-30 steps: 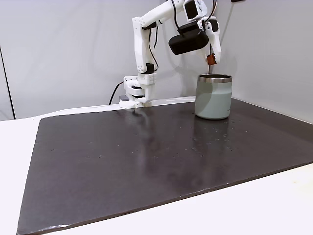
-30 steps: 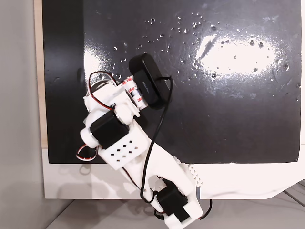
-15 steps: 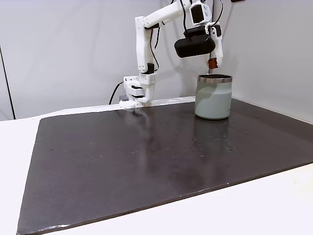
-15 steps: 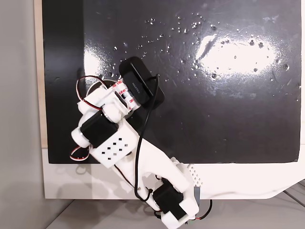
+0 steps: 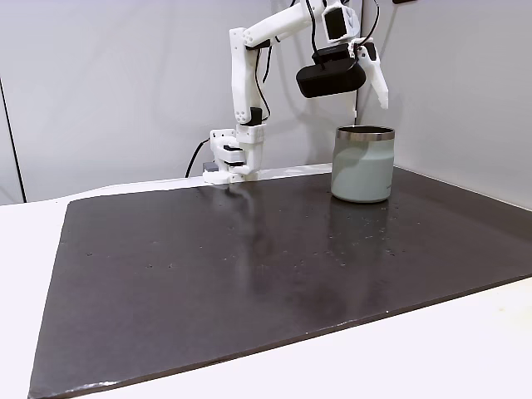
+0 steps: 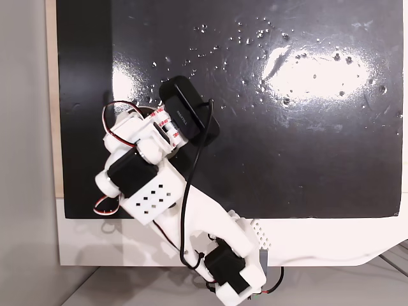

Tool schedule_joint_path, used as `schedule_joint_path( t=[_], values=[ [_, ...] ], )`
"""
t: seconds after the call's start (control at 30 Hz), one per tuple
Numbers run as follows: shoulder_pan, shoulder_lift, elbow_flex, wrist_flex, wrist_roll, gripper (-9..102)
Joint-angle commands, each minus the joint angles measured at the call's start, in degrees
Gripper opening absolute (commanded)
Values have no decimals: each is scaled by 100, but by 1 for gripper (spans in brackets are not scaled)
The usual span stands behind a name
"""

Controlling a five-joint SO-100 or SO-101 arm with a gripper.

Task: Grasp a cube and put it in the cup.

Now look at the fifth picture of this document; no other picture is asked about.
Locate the black mounted device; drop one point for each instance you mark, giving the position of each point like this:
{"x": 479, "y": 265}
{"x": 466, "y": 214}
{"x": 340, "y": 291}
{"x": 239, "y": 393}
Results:
{"x": 405, "y": 1}

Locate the pale green steel cup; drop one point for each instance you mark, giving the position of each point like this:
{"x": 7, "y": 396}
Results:
{"x": 361, "y": 174}

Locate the grey table clamp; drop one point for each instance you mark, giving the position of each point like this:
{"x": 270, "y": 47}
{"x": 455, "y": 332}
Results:
{"x": 209, "y": 167}

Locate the black table mat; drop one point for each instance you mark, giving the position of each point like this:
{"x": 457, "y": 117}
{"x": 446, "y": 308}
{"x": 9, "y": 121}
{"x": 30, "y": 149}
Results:
{"x": 208, "y": 270}

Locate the black oval camera box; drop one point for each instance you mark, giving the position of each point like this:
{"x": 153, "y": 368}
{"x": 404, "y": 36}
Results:
{"x": 330, "y": 81}

